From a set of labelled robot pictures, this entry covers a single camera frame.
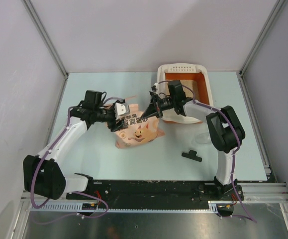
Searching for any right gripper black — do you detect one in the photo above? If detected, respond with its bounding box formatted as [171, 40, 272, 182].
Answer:
[142, 94, 176, 120]

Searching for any pink cat litter bag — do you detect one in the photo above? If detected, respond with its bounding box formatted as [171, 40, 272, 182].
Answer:
[114, 104, 165, 149]

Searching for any cream orange litter box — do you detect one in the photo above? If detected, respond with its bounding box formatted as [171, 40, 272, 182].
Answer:
[157, 63, 214, 124]

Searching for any clear plastic scoop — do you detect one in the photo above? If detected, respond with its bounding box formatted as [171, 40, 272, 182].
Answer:
[195, 132, 211, 144]

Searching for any black bag sealing clip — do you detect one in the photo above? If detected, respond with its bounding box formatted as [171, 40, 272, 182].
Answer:
[182, 150, 202, 162]

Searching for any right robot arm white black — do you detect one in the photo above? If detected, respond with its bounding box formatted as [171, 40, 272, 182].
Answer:
[141, 80, 245, 201]

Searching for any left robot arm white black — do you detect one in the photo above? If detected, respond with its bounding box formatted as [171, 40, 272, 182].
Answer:
[23, 90, 129, 200]

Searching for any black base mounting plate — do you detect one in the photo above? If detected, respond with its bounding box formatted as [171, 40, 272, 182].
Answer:
[66, 179, 244, 209]

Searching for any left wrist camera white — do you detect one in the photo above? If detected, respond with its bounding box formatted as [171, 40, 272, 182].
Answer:
[113, 100, 130, 119]

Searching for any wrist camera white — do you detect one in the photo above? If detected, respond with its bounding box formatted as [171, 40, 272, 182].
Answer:
[150, 83, 159, 95]
[113, 100, 130, 119]

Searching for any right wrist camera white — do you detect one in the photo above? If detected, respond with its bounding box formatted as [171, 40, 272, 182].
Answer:
[150, 83, 159, 95]

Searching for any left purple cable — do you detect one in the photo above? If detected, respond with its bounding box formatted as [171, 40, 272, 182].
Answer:
[30, 96, 124, 222]

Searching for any left aluminium corner post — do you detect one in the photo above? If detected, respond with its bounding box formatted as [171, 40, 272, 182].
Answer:
[21, 0, 68, 78]

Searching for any aluminium corner post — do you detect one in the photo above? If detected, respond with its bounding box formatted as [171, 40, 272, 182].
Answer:
[239, 0, 288, 77]
[21, 0, 68, 78]

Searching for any white slotted cable duct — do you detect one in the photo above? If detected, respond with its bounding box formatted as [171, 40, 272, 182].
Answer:
[30, 201, 219, 213]

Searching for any aluminium frame rail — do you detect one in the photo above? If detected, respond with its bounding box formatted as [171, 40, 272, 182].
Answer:
[21, 181, 288, 204]

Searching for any right aluminium corner post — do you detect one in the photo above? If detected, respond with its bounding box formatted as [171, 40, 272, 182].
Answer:
[239, 0, 288, 77]

